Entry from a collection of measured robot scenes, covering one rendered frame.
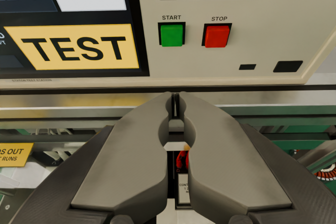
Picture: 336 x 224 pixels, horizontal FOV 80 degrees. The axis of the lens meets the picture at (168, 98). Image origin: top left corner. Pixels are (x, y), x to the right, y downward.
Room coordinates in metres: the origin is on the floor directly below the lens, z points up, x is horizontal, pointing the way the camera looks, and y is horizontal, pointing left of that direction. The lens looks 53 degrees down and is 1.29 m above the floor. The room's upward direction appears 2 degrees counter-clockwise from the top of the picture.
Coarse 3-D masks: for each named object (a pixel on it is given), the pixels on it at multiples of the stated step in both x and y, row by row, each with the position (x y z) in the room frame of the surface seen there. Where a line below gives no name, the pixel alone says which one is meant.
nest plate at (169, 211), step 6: (168, 198) 0.09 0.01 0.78; (168, 204) 0.08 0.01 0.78; (174, 204) 0.08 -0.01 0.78; (168, 210) 0.07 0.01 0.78; (174, 210) 0.07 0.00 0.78; (156, 216) 0.06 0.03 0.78; (162, 216) 0.06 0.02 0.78; (168, 216) 0.06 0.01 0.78; (174, 216) 0.06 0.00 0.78; (156, 222) 0.05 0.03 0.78; (162, 222) 0.05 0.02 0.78; (168, 222) 0.05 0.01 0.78; (174, 222) 0.05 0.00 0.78; (210, 222) 0.04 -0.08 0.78
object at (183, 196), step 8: (176, 152) 0.17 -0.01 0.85; (184, 160) 0.16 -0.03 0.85; (176, 168) 0.14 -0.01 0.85; (184, 168) 0.14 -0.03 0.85; (176, 176) 0.12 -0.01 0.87; (184, 176) 0.11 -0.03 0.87; (176, 184) 0.10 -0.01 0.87; (184, 184) 0.10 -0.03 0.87; (176, 192) 0.09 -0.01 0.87; (184, 192) 0.09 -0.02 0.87; (176, 200) 0.07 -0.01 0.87; (184, 200) 0.07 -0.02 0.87; (176, 208) 0.06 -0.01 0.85; (184, 208) 0.06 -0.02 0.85; (192, 208) 0.06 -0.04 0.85; (184, 216) 0.05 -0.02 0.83; (192, 216) 0.05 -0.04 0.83; (200, 216) 0.05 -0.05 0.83
